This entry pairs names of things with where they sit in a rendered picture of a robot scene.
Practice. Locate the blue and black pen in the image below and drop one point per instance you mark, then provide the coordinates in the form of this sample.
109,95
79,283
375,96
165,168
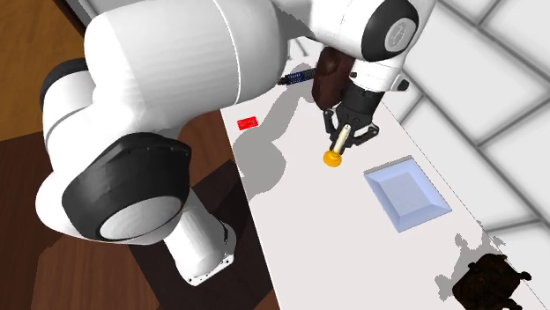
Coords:
298,77

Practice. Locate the dark brown figure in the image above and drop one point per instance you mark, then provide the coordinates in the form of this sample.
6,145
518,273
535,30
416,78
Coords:
485,283

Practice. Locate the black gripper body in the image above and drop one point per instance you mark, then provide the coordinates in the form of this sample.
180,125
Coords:
358,105

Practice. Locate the small red card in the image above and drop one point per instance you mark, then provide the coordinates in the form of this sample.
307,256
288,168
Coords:
247,123

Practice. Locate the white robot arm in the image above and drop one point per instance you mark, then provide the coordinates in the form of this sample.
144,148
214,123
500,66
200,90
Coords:
163,68

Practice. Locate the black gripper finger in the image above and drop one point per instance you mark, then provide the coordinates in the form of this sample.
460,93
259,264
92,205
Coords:
365,133
331,124

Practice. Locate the pale blue square plate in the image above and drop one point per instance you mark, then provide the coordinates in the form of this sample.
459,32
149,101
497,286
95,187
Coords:
406,195

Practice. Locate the dark brown rounded object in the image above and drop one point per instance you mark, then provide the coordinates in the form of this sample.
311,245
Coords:
327,77

